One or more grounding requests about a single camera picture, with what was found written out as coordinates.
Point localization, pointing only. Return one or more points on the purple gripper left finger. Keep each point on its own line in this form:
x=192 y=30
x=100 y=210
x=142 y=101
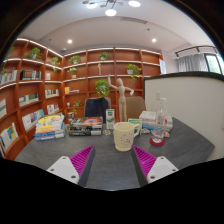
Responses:
x=76 y=168

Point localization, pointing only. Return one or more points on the cream ceramic mug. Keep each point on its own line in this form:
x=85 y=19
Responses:
x=124 y=134

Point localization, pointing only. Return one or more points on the clear plastic water bottle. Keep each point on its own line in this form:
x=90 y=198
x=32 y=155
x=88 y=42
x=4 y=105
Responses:
x=161 y=120

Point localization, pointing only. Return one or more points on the red round coaster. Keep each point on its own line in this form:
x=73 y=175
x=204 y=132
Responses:
x=152 y=142

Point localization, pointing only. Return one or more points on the dark blue chair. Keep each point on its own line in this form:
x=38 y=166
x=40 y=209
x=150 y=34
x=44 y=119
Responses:
x=96 y=107

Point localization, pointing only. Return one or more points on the green white small carton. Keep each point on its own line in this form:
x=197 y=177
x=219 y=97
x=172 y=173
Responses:
x=110 y=118

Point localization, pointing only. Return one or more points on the hanging green potted plant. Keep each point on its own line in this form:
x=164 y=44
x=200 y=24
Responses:
x=102 y=88

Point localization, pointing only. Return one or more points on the tan chair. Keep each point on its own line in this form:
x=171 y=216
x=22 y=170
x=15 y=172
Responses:
x=135 y=106

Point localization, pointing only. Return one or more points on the white partition panel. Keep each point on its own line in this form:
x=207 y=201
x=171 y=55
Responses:
x=195 y=98

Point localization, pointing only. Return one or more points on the stack of white books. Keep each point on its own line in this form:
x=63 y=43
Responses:
x=149 y=120

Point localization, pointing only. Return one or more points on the stack of colourful books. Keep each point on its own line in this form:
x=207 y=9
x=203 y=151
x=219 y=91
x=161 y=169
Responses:
x=50 y=127

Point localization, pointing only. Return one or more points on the wooden artist mannequin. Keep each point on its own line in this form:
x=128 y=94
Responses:
x=122 y=99

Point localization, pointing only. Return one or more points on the ceiling lamp cluster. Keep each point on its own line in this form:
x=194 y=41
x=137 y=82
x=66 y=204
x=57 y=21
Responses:
x=109 y=5

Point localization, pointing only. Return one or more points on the stack of dark books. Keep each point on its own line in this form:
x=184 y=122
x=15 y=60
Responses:
x=86 y=126

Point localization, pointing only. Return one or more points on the wooden wall bookshelf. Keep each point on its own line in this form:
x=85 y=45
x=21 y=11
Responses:
x=35 y=81

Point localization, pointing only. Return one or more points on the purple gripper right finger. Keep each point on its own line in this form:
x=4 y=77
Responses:
x=150 y=168

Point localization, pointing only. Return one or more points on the grey window curtain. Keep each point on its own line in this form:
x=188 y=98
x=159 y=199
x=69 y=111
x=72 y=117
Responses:
x=195 y=62

